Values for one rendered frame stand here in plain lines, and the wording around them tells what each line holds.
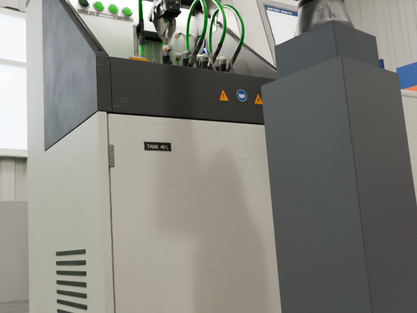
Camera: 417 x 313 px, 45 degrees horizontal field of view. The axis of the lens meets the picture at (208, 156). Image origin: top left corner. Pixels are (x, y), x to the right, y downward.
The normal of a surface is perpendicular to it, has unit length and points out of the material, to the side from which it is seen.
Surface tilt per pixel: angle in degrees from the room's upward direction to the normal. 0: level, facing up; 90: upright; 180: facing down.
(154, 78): 90
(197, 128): 90
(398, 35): 90
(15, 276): 90
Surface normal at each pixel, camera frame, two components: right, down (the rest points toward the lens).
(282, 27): 0.48, -0.41
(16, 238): 0.65, -0.18
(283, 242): -0.75, -0.06
